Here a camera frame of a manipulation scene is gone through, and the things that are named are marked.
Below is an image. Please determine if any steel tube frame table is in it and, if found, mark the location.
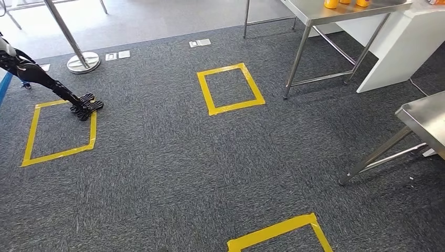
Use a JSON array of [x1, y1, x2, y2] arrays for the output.
[[0, 0, 109, 31]]

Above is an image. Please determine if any white floor cable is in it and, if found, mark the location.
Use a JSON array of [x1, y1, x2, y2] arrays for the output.
[[409, 78, 429, 97]]

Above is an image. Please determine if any steel table with tube legs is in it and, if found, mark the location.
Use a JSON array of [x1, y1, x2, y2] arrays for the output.
[[242, 0, 414, 100]]

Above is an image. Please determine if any stainless steel workbench table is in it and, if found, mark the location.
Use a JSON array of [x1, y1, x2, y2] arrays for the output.
[[338, 90, 445, 186]]

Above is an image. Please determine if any white desk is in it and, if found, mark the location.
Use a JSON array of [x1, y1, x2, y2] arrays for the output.
[[308, 0, 445, 94]]

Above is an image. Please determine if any yellow floor tape square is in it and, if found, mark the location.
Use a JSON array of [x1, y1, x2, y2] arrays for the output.
[[196, 62, 266, 117], [226, 213, 334, 252]]

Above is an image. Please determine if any steel stanchion post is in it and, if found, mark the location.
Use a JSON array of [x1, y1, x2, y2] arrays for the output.
[[43, 0, 101, 75]]

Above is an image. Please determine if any black robot leg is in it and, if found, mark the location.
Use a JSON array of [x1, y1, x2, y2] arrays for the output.
[[0, 33, 104, 122]]

